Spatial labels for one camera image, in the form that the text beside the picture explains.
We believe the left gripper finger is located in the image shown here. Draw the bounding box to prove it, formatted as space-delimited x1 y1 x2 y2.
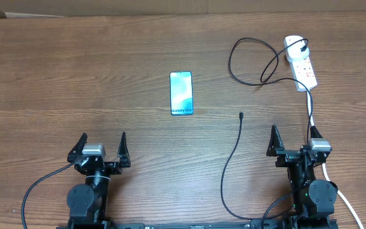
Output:
118 132 131 168
67 132 88 163

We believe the Samsung Galaxy smartphone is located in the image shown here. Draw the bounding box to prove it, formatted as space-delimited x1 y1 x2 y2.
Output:
170 71 194 116

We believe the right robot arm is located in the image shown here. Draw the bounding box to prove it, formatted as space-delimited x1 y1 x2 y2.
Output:
266 125 338 228

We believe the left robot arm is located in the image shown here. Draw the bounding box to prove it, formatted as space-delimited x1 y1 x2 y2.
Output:
67 133 131 228

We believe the white charger plug adapter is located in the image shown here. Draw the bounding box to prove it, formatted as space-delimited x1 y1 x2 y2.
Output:
284 35 309 62

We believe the white power strip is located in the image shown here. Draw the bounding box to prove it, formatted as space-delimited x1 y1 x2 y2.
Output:
284 35 318 93

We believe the brown cardboard backdrop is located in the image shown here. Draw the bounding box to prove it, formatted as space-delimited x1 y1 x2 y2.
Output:
0 0 366 18

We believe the white power strip cord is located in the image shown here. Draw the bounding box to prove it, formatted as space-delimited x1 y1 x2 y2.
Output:
306 90 365 229

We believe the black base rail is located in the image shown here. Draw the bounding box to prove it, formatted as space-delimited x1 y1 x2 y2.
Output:
57 219 339 229

